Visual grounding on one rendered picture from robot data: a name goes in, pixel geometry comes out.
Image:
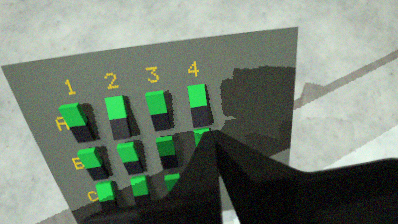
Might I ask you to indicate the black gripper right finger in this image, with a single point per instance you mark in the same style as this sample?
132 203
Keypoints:
267 191

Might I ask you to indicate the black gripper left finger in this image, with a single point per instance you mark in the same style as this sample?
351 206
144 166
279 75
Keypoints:
194 199

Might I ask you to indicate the dark grey switch panel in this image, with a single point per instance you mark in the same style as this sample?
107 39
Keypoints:
118 127

